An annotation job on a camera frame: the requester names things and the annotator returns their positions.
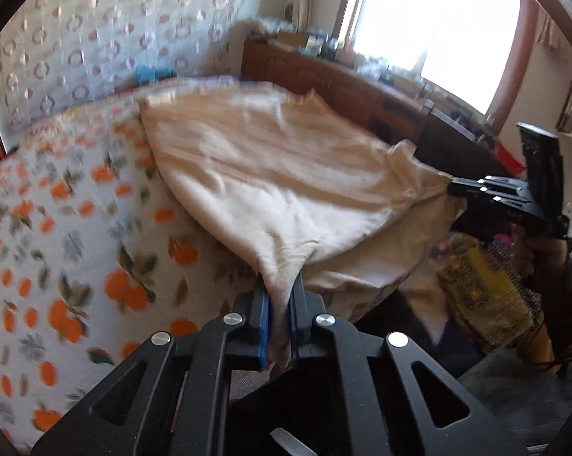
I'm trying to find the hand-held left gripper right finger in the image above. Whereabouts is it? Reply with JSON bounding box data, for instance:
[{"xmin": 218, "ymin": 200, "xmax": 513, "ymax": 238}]
[{"xmin": 290, "ymin": 278, "xmax": 529, "ymax": 456}]

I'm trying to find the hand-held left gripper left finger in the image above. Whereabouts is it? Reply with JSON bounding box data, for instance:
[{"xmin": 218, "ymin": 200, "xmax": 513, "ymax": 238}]
[{"xmin": 32, "ymin": 280, "xmax": 271, "ymax": 456}]

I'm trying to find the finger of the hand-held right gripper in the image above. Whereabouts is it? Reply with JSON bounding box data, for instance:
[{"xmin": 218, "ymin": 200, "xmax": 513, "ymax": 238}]
[
  {"xmin": 450, "ymin": 176, "xmax": 529, "ymax": 192},
  {"xmin": 447, "ymin": 184, "xmax": 531, "ymax": 211}
]

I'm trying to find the beige towel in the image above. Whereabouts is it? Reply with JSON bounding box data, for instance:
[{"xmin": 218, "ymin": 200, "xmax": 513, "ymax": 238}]
[{"xmin": 138, "ymin": 81, "xmax": 468, "ymax": 371}]

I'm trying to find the person's right forearm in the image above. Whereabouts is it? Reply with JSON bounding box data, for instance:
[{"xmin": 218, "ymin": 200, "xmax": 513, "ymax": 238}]
[{"xmin": 528, "ymin": 254, "xmax": 572, "ymax": 376}]

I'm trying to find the person's right hand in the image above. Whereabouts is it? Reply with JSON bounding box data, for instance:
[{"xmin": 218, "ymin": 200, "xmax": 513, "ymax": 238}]
[{"xmin": 511, "ymin": 225, "xmax": 572, "ymax": 295}]

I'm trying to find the small red item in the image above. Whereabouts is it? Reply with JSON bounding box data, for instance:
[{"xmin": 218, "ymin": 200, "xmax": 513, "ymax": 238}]
[{"xmin": 497, "ymin": 145, "xmax": 526, "ymax": 174}]

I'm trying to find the yellow green patterned cloth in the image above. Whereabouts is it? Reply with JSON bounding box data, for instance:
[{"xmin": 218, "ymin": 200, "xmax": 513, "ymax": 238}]
[{"xmin": 435, "ymin": 237, "xmax": 545, "ymax": 359}]

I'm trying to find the reddish curtain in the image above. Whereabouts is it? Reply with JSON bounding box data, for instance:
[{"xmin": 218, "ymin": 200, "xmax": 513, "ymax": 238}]
[{"xmin": 497, "ymin": 0, "xmax": 572, "ymax": 129}]

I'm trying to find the bright window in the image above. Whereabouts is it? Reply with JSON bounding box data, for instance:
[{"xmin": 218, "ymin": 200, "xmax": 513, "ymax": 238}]
[{"xmin": 347, "ymin": 0, "xmax": 524, "ymax": 115}]

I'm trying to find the wooden sideboard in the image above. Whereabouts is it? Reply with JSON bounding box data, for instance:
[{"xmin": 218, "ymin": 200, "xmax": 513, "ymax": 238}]
[{"xmin": 241, "ymin": 38, "xmax": 515, "ymax": 179}]

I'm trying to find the orange fruit print blanket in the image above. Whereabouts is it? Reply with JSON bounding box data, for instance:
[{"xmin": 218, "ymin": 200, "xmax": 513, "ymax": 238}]
[{"xmin": 0, "ymin": 88, "xmax": 268, "ymax": 447}]

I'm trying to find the small blue item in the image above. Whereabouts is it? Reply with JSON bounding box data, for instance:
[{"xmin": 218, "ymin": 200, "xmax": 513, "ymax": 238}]
[{"xmin": 135, "ymin": 65, "xmax": 175, "ymax": 84}]

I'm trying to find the white dotted plush blanket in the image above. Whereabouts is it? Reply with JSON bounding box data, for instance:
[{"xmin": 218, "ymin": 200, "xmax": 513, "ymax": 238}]
[{"xmin": 0, "ymin": 0, "xmax": 253, "ymax": 131}]

